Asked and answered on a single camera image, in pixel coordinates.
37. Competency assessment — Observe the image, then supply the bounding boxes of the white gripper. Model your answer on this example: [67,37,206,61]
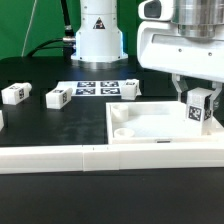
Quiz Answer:
[137,21,224,110]

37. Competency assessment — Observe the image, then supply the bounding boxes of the white square tabletop panel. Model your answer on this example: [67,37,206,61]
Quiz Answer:
[106,101,224,144]

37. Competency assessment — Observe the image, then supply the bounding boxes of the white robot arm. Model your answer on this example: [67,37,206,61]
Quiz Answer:
[72,0,224,109]

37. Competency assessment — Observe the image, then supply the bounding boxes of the white L-shaped obstacle fence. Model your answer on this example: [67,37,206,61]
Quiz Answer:
[0,142,224,174]

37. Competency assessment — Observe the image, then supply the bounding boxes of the printed marker sheet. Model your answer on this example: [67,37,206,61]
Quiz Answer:
[55,80,142,98]

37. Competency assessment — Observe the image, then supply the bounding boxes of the white part at left edge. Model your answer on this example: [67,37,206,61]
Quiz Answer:
[0,110,4,131]

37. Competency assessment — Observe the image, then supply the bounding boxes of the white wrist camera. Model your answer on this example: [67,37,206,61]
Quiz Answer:
[138,0,174,21]

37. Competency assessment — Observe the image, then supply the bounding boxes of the black cables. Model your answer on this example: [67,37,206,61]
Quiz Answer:
[26,0,78,59]

